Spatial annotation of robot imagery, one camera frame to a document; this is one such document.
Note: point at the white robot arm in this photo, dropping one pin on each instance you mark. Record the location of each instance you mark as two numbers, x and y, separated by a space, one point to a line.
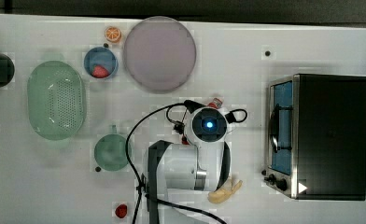
203 164

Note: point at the grey round plate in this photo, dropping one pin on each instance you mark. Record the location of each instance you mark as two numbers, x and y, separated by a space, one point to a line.
160 54

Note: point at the peeled banana toy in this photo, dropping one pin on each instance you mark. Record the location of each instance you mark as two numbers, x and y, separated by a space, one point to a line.
225 192

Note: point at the red strawberry toy in bowl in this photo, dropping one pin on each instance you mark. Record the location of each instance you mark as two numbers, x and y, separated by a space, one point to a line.
99 71

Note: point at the blue bowl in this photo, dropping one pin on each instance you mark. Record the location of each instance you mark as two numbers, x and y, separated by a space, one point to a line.
101 56

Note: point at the orange slice toy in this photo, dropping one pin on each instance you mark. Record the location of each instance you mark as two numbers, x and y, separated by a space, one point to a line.
113 34

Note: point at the red strawberry toy on table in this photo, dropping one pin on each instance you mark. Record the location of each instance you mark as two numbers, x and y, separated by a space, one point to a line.
121 211

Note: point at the green perforated colander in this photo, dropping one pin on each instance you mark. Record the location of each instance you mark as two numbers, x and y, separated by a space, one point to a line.
56 103

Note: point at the black toaster oven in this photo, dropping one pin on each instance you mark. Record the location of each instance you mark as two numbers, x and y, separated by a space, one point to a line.
316 137

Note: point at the green cup with handle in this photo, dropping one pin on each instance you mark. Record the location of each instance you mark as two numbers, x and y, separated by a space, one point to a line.
110 153

